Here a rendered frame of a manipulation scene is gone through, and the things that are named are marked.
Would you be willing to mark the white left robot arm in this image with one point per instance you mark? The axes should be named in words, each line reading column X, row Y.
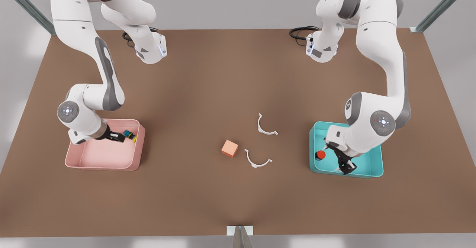
column 379, row 36

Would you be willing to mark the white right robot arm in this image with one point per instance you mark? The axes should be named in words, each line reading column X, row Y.
column 74, row 28

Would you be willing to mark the pink storage box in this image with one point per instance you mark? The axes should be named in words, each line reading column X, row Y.
column 106, row 155

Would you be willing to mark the blue storage box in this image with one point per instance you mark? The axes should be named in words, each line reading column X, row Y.
column 366, row 165

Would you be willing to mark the red button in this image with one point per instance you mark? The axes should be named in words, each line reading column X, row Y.
column 320, row 154

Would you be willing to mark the white curved clip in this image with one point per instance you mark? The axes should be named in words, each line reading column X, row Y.
column 260, row 128
column 253, row 164

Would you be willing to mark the orange cube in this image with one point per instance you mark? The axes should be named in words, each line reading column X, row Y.
column 230, row 148

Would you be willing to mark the silver frame post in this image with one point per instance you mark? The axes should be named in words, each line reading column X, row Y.
column 442, row 6
column 28, row 6
column 240, row 237

